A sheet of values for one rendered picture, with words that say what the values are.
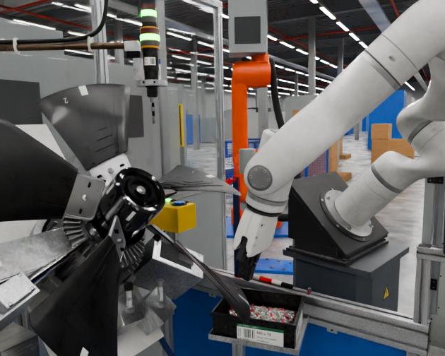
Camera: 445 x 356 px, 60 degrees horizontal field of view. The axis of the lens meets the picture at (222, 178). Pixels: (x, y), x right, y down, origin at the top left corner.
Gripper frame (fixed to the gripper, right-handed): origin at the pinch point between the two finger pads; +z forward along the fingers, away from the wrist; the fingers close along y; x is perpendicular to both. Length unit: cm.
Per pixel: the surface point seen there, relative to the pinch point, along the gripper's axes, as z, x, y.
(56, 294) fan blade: -5.4, -9.8, 40.5
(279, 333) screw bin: 16.0, 8.9, -8.4
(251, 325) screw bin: 17.3, 2.4, -6.5
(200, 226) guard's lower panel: 52, -81, -99
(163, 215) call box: 13, -48, -26
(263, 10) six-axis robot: -100, -222, -340
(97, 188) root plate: -12.0, -27.7, 20.7
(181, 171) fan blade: -9.3, -34.6, -13.9
